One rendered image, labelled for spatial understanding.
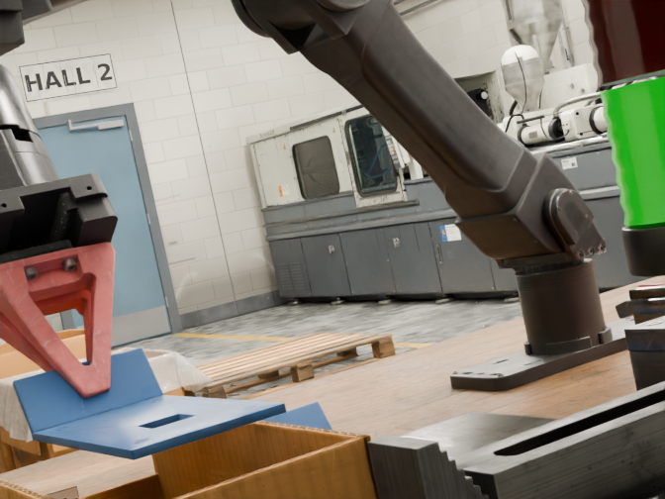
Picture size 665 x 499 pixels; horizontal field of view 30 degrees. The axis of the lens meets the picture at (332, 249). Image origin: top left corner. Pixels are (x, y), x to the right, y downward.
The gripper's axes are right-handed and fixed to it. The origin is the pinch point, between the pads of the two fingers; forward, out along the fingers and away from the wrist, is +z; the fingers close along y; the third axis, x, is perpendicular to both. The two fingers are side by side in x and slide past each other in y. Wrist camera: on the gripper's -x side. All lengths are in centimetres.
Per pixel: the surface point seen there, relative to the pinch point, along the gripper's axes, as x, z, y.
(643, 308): 24.8, 9.3, 10.6
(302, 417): 13.3, 3.1, -6.3
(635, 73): 1.6, 13.4, 38.3
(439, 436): 19.1, 7.9, -3.1
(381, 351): 354, -202, -521
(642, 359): 18.3, 13.2, 15.4
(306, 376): 303, -202, -523
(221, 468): 5.3, 5.9, -1.8
